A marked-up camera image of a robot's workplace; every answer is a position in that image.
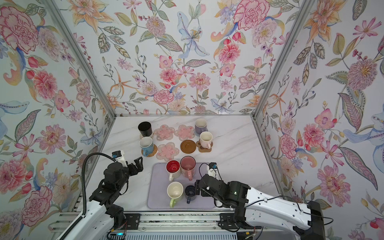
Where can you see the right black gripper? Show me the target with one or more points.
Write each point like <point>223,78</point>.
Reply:
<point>197,186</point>

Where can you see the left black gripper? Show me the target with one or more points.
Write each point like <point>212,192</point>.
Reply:
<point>140,167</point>

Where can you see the small dark blue mug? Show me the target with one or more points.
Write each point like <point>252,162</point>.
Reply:
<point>190,193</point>

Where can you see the pink tall mug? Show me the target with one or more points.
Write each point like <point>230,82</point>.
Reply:
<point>188,165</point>

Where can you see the cream mug green handle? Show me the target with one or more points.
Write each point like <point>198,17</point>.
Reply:
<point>175,191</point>

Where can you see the blue mug white inside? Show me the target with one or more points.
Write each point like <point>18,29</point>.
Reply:
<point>147,146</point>

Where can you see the woven rattan round coaster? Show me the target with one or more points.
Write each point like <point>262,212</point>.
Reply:
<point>154,151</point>

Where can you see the brown paw cork coaster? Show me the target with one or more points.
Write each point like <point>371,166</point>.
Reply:
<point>203,150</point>

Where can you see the pink flower coaster front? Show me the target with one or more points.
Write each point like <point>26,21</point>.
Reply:
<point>167,152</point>

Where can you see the pink flower coaster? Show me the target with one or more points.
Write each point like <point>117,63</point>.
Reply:
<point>185,132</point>
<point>167,152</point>
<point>164,132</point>

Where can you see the brown round wooden coaster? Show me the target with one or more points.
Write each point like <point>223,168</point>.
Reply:
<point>188,146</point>

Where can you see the black mug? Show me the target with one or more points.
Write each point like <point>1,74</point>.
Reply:
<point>145,129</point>

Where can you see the cream mug pink handle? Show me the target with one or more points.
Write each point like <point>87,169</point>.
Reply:
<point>206,139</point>

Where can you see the cream mug purple handle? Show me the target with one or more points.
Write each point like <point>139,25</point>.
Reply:
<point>200,126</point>

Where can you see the multicolour embroidered round coaster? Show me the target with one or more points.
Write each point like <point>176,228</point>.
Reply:
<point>151,136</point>

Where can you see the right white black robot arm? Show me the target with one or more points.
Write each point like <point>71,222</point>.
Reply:
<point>253,208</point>

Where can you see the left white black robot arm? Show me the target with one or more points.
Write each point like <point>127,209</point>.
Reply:
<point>100,216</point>

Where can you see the red inside white mug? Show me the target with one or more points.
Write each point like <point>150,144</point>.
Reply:
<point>173,168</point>

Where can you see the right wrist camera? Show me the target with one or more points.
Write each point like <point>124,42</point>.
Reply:
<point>212,170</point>

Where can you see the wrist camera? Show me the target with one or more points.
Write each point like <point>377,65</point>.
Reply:
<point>212,170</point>
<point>119,156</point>

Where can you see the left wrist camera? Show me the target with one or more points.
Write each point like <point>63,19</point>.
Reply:
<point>119,156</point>

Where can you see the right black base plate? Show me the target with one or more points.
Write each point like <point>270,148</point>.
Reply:
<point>228,223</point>

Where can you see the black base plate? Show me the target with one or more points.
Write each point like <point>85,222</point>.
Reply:
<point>228,223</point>
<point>128,221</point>

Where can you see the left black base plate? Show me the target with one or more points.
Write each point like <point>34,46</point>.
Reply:
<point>128,221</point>

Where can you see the aluminium mounting rail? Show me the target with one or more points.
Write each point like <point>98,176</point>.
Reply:
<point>206,220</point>

